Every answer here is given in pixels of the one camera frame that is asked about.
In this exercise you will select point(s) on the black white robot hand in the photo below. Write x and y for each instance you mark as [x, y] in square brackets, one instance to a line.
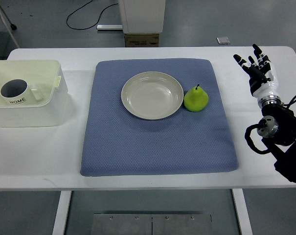
[263, 78]

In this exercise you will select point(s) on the green pear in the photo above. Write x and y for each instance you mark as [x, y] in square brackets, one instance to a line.
[196, 99]

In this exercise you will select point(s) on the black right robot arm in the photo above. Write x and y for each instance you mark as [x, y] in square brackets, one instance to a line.
[278, 131]

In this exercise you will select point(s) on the beige round plate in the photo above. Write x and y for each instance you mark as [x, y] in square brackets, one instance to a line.
[152, 95]

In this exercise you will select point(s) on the grey metal floor plate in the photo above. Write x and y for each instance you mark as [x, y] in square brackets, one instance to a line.
[151, 224]

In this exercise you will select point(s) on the small grey floor tile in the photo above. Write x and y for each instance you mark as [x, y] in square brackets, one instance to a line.
[223, 40]

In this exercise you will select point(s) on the white table leg right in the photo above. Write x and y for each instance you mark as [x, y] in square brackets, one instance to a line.
[241, 211]

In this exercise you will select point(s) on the white table leg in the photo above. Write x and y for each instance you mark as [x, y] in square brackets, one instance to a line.
[62, 213]
[241, 211]

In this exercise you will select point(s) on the brown cardboard box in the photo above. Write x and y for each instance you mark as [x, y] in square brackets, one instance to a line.
[141, 40]

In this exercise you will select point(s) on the blue textured mat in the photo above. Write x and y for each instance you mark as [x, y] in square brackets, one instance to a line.
[118, 143]

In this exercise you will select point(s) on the white plastic bin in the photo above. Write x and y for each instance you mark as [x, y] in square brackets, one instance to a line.
[48, 76]

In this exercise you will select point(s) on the white table leg left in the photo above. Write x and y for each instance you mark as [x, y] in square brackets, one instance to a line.
[62, 213]

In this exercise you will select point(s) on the white HOME mug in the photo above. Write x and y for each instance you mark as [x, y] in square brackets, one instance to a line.
[19, 92]

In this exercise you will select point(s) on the chair leg with caster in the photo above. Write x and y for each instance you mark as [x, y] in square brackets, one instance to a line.
[10, 27]

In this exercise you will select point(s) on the white pedestal column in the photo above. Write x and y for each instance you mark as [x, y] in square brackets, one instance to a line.
[142, 16]

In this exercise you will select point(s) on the silver aluminium floor rail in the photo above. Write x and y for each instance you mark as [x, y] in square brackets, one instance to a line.
[109, 27]

